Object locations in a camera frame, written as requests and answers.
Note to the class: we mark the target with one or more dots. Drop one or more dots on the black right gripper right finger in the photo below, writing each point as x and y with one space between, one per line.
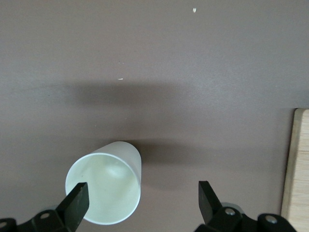
207 203

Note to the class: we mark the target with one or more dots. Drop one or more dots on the wooden cutting board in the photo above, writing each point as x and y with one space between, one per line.
297 174

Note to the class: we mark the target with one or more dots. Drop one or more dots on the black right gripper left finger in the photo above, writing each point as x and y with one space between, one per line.
74 207

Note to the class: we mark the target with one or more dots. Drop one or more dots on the white plastic cup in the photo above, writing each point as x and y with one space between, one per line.
108 183

